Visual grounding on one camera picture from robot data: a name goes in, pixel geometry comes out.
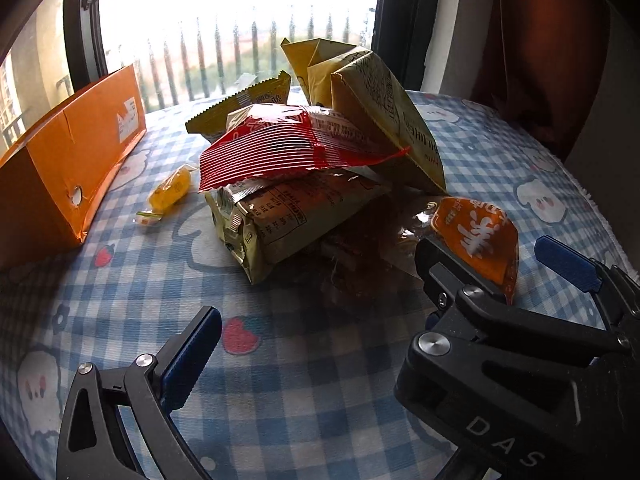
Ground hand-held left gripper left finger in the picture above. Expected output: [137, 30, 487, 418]
[55, 306, 223, 480]

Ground red striped snack packet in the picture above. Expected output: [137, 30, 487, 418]
[198, 103, 411, 192]

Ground balcony railing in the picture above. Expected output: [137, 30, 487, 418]
[107, 2, 378, 111]

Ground yellow cartoon print snack packet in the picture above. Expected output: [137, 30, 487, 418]
[205, 170, 393, 286]

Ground large yellow snack bag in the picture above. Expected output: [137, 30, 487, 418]
[330, 51, 447, 195]

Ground dark red curtain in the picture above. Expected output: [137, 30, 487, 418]
[470, 0, 621, 161]

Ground small orange snack packet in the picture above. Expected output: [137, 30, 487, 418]
[430, 197, 519, 306]

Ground yellow sawtooth edge snack packet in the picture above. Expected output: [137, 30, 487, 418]
[186, 71, 292, 142]

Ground orange cardboard box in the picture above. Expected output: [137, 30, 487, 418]
[0, 64, 147, 268]

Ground yellow wrapped candy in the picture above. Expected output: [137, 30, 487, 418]
[136, 164, 198, 228]

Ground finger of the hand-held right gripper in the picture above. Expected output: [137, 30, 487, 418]
[534, 235, 640, 341]
[414, 236, 631, 361]

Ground black window frame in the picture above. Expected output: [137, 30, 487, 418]
[62, 0, 436, 96]

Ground crumpled yellow snack packet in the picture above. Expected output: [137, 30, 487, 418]
[280, 37, 373, 108]

